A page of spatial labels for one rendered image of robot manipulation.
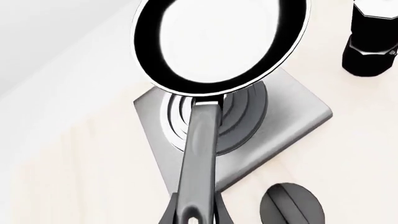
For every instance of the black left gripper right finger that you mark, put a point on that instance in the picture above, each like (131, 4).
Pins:
(220, 213)

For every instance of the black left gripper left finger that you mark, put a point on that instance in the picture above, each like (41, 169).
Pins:
(169, 211)

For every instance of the round black stove knob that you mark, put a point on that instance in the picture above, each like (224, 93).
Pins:
(290, 204)

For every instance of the flat grey stove plate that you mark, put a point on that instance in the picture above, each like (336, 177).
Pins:
(280, 121)

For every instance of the black moka pot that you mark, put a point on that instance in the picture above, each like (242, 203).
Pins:
(370, 46)

